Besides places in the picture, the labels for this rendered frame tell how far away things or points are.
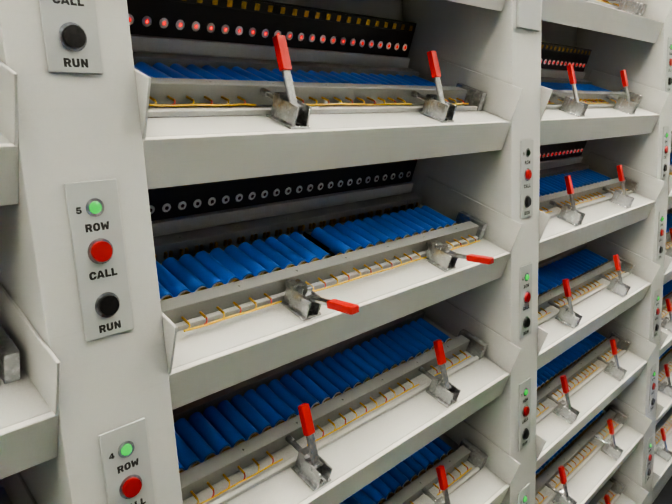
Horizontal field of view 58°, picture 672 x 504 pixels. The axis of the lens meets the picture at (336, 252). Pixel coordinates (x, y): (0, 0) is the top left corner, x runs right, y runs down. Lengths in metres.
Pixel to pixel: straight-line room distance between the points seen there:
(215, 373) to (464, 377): 0.50
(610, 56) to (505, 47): 0.71
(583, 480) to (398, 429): 0.77
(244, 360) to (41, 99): 0.29
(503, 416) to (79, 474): 0.73
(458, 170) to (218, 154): 0.54
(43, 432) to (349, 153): 0.41
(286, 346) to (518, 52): 0.58
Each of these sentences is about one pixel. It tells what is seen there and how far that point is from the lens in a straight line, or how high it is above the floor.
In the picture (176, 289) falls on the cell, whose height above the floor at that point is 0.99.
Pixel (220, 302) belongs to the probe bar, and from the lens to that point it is 0.63.
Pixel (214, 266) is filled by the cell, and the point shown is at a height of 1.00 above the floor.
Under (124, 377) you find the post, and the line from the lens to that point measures 0.53.
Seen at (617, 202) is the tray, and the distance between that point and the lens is 1.48.
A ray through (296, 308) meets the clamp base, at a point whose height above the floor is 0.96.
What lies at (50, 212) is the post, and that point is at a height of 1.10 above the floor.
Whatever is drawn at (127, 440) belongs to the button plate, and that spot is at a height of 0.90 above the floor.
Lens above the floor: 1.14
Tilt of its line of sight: 11 degrees down
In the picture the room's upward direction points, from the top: 3 degrees counter-clockwise
